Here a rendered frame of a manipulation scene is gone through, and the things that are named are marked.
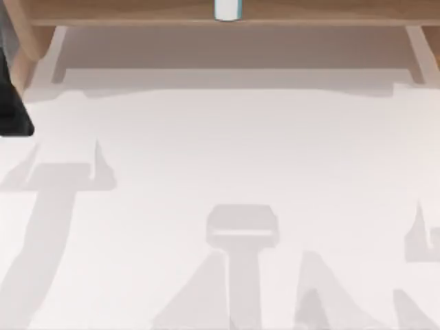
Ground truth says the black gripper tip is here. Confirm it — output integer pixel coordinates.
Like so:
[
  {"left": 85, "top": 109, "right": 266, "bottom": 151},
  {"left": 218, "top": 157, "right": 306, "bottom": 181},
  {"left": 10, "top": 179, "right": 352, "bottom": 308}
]
[{"left": 0, "top": 44, "right": 36, "bottom": 138}]

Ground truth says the wooden open shelf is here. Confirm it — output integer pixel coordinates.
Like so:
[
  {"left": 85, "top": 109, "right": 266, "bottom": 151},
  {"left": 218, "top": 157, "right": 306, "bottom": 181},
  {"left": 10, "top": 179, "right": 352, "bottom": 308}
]
[{"left": 0, "top": 0, "right": 440, "bottom": 96}]

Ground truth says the white and teal can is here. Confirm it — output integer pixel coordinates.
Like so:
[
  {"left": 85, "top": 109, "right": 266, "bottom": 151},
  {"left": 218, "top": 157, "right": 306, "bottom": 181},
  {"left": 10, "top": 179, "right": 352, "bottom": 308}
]
[{"left": 213, "top": 0, "right": 244, "bottom": 23}]

